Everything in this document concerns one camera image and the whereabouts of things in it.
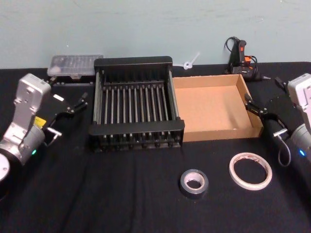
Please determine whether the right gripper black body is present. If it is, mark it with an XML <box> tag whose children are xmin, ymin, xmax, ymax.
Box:
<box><xmin>262</xmin><ymin>94</ymin><xmax>298</xmax><ymax>147</ymax></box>

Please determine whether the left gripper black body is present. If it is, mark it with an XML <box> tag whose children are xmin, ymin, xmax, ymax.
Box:
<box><xmin>35</xmin><ymin>87</ymin><xmax>75</xmax><ymax>147</ymax></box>

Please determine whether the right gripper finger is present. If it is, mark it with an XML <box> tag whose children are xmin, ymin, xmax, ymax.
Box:
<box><xmin>274</xmin><ymin>77</ymin><xmax>289</xmax><ymax>89</ymax></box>
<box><xmin>243</xmin><ymin>93</ymin><xmax>269</xmax><ymax>120</ymax></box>

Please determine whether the white tape roll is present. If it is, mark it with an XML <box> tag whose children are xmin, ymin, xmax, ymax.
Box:
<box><xmin>228</xmin><ymin>152</ymin><xmax>273</xmax><ymax>191</ymax></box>

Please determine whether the silver tape roll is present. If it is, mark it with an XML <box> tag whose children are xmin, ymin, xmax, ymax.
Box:
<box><xmin>179</xmin><ymin>169</ymin><xmax>209</xmax><ymax>200</ymax></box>

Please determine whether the clear plastic case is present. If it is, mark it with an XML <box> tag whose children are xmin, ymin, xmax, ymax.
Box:
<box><xmin>46</xmin><ymin>54</ymin><xmax>104</xmax><ymax>87</ymax></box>

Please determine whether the shallow brown cardboard tray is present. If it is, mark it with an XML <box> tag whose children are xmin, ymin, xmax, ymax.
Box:
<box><xmin>172</xmin><ymin>74</ymin><xmax>264</xmax><ymax>143</ymax></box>

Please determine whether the black rack with steel bars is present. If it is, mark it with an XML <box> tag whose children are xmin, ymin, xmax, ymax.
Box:
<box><xmin>87</xmin><ymin>55</ymin><xmax>186</xmax><ymax>153</ymax></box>

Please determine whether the white three-armed plastic piece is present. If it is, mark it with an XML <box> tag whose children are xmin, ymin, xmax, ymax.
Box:
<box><xmin>173</xmin><ymin>51</ymin><xmax>201</xmax><ymax>70</ymax></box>

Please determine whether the black table cloth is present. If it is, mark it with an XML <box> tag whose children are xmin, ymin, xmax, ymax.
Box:
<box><xmin>0</xmin><ymin>62</ymin><xmax>311</xmax><ymax>233</ymax></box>

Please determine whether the right gripper thin cable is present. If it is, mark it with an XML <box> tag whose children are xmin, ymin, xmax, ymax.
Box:
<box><xmin>273</xmin><ymin>130</ymin><xmax>292</xmax><ymax>167</ymax></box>

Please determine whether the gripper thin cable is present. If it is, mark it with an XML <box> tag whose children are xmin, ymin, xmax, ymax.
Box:
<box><xmin>273</xmin><ymin>130</ymin><xmax>292</xmax><ymax>167</ymax></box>
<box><xmin>45</xmin><ymin>127</ymin><xmax>63</xmax><ymax>148</ymax></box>

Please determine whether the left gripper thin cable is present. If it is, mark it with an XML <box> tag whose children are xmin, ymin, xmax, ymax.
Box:
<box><xmin>45</xmin><ymin>127</ymin><xmax>63</xmax><ymax>148</ymax></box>

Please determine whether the black corded tool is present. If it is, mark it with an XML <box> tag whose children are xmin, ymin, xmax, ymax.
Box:
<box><xmin>225</xmin><ymin>36</ymin><xmax>271</xmax><ymax>82</ymax></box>

